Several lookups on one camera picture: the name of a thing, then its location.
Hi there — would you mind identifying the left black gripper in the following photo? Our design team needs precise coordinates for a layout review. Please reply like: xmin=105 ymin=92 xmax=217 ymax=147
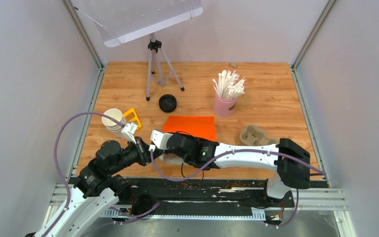
xmin=109 ymin=136 xmax=164 ymax=175

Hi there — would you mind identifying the orange paper bag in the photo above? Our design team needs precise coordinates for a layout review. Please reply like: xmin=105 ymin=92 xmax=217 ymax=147
xmin=158 ymin=116 xmax=217 ymax=181

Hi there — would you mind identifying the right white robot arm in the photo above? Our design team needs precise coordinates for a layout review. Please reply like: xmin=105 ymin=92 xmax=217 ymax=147
xmin=160 ymin=133 xmax=310 ymax=206

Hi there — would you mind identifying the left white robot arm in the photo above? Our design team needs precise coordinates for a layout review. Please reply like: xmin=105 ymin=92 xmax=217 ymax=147
xmin=28 ymin=137 xmax=151 ymax=237

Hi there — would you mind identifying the yellow triangular plastic stand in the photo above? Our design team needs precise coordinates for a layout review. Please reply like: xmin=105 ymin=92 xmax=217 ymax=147
xmin=123 ymin=108 xmax=143 ymax=130

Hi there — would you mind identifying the stack of paper cups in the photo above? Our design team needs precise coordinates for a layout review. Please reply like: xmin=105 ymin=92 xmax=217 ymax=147
xmin=102 ymin=108 xmax=126 ymax=132

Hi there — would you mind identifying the pink straw holder cup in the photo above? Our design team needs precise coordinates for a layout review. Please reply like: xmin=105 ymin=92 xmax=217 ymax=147
xmin=213 ymin=93 xmax=237 ymax=118

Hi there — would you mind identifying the cardboard cup carrier tray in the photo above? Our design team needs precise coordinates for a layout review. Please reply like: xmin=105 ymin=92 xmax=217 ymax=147
xmin=239 ymin=125 xmax=279 ymax=146

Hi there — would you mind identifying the stack of black lids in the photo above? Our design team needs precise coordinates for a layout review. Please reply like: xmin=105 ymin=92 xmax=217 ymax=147
xmin=158 ymin=94 xmax=178 ymax=113

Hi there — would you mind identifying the bundle of wrapped straws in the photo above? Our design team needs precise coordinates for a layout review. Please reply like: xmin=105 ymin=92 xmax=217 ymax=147
xmin=212 ymin=70 xmax=246 ymax=100

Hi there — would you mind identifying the grey tripod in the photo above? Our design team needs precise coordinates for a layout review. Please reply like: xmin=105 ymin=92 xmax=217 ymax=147
xmin=146 ymin=33 xmax=185 ymax=101

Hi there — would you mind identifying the white reflector board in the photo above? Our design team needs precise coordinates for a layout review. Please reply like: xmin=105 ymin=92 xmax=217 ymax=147
xmin=74 ymin=0 xmax=203 ymax=48

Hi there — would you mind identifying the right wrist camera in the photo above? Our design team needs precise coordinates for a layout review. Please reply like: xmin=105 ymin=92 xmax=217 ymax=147
xmin=149 ymin=130 xmax=173 ymax=152

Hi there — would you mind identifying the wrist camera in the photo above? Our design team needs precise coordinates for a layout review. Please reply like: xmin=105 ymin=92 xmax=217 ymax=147
xmin=149 ymin=130 xmax=173 ymax=152
xmin=121 ymin=122 xmax=138 ymax=144

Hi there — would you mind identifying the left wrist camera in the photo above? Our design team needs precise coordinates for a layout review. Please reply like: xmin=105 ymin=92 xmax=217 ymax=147
xmin=121 ymin=122 xmax=138 ymax=144

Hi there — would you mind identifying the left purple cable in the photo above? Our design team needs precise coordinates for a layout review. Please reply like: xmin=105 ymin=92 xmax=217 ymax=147
xmin=42 ymin=112 xmax=161 ymax=237

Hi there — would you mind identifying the purple cable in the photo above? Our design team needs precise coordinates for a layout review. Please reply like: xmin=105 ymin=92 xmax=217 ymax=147
xmin=150 ymin=149 xmax=327 ymax=229
xmin=42 ymin=112 xmax=161 ymax=237

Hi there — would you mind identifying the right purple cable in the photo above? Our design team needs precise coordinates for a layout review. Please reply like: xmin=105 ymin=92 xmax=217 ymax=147
xmin=150 ymin=149 xmax=327 ymax=229

